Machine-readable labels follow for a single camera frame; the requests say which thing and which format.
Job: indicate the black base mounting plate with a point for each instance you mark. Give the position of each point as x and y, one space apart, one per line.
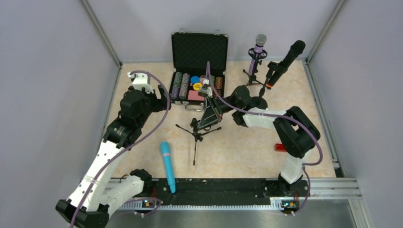
223 191

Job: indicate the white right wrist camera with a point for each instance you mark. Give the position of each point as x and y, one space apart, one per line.
205 90

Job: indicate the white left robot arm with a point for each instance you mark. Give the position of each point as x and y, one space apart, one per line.
89 206

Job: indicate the orange black chip stack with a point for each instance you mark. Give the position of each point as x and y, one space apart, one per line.
218 83

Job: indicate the round base clamp stand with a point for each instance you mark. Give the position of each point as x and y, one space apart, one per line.
258 101

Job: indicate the red lego brick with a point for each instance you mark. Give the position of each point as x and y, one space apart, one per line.
279 147

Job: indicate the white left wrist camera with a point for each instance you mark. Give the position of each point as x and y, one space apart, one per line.
141 81

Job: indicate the shock mount tripod stand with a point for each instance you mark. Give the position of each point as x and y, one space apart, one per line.
252 79

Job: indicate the black poker chip case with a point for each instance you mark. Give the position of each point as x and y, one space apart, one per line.
191 52

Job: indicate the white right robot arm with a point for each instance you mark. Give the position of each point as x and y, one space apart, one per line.
296 132

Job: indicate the blue dealer button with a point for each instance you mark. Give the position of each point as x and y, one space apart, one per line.
194 79

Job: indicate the black microphone orange end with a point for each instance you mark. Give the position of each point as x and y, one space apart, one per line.
276 70

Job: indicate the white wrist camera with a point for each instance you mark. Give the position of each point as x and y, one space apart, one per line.
141 81
205 90

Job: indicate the small black tripod stand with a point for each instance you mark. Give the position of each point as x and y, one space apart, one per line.
198 137

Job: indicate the pink playing card deck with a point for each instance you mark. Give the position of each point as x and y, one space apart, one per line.
194 96

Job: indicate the purple poker chip stack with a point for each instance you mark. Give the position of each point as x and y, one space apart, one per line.
175 92

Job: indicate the teal microphone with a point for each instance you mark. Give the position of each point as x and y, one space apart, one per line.
166 154

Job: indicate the yellow big blind button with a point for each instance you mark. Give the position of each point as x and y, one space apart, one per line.
197 86

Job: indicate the purple glitter microphone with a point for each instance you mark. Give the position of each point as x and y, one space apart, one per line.
257 53

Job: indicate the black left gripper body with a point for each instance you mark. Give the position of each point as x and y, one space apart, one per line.
160 101

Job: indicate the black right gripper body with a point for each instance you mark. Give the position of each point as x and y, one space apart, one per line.
213 107

